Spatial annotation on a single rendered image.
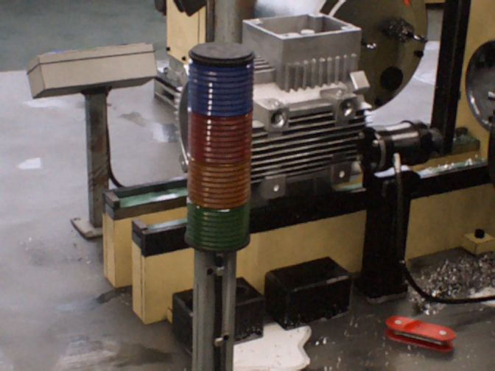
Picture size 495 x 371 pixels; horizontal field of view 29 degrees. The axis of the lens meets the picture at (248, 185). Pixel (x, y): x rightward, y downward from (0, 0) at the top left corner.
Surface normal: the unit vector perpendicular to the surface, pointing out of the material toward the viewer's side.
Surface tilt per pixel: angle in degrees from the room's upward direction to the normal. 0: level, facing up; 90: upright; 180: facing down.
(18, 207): 0
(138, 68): 63
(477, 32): 90
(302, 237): 90
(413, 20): 90
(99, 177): 90
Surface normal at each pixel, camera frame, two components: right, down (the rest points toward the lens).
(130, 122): 0.04, -0.92
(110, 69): 0.44, -0.10
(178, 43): -0.88, 0.17
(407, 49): 0.48, 0.36
